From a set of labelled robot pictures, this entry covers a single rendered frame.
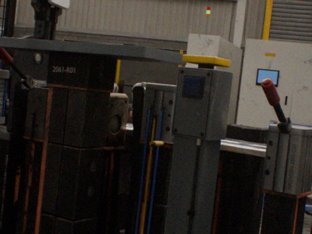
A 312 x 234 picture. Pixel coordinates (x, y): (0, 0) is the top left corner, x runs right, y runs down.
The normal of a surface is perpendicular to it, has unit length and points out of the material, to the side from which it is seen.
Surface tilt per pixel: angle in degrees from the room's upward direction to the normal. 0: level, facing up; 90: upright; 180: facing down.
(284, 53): 90
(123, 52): 90
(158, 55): 90
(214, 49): 90
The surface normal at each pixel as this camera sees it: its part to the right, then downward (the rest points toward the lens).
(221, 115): 0.83, 0.12
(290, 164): -0.54, -0.01
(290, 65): -0.22, 0.03
